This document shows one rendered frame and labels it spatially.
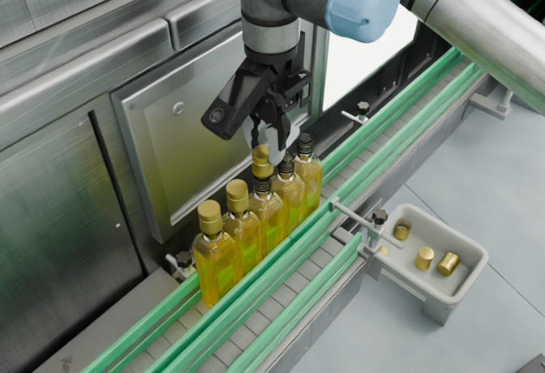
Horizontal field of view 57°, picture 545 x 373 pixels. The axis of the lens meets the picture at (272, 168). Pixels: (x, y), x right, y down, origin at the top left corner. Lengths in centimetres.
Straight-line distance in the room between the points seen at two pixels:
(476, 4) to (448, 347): 74
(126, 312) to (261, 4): 64
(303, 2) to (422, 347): 79
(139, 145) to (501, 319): 84
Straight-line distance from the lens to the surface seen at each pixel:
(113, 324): 102
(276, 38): 65
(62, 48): 68
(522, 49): 63
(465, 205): 139
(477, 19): 63
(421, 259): 118
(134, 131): 76
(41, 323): 97
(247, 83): 68
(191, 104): 83
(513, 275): 130
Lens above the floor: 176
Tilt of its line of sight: 47 degrees down
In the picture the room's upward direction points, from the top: straight up
